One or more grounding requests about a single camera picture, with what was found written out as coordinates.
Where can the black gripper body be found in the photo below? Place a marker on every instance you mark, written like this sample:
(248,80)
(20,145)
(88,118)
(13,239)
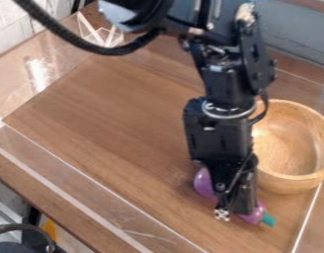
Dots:
(219,142)

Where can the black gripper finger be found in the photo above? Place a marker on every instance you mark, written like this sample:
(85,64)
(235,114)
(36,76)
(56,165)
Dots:
(245,199)
(229,201)

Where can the purple toy eggplant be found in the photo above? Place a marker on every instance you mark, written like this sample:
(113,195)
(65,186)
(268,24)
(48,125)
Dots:
(203,188)

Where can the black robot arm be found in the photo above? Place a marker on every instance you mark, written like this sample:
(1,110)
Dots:
(220,33)

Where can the brown wooden bowl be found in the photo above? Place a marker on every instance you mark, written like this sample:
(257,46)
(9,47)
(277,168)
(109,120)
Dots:
(289,146)

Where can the clear acrylic front wall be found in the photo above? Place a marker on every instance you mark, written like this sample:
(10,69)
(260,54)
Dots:
(97,215)

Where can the clear acrylic corner bracket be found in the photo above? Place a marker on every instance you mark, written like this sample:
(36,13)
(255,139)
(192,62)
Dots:
(106,37)

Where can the black clamp with cable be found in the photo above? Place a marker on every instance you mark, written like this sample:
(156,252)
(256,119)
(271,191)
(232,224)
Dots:
(36,241)

